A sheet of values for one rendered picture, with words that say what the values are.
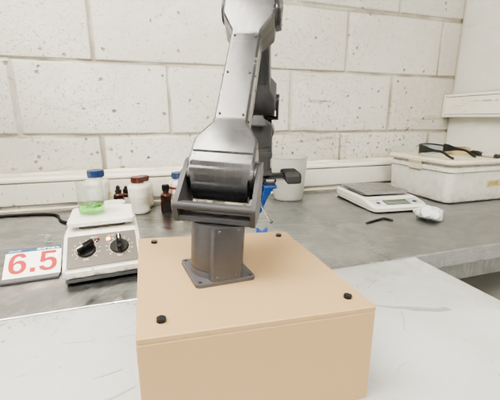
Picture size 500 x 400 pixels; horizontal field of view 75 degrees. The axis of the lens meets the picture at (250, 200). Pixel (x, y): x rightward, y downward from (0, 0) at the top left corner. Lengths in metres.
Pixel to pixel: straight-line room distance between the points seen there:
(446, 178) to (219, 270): 1.02
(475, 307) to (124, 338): 0.51
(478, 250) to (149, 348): 0.76
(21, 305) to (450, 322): 0.63
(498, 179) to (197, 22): 1.15
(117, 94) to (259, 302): 0.97
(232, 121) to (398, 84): 1.24
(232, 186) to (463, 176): 1.03
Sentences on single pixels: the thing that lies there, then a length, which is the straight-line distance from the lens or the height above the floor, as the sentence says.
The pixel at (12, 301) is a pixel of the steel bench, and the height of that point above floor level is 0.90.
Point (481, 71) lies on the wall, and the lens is 1.70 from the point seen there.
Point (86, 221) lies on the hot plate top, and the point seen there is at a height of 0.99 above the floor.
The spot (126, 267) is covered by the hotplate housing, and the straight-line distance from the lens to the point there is 0.64.
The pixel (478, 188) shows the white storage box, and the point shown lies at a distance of 1.35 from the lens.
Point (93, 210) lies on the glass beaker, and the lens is 0.72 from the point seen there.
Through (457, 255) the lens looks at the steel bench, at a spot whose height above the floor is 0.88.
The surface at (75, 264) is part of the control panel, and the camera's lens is 0.65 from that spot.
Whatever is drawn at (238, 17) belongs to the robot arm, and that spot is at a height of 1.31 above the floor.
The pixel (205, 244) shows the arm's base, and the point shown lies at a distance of 0.33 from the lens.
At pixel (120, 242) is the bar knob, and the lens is 0.64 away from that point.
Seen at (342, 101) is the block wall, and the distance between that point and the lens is 1.40.
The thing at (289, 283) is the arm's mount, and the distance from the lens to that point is 0.36.
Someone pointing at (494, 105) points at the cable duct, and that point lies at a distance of 1.58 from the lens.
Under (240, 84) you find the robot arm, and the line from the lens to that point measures 0.41.
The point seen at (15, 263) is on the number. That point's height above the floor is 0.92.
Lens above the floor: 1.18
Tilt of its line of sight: 14 degrees down
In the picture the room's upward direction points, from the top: straight up
